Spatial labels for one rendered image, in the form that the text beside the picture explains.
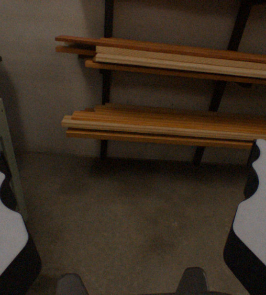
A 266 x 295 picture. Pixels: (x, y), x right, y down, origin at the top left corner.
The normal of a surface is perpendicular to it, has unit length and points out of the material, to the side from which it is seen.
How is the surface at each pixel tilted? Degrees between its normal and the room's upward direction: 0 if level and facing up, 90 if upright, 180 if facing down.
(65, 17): 90
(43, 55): 90
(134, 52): 90
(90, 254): 0
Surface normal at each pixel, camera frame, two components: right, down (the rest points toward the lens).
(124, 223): 0.11, -0.85
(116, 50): 0.05, 0.53
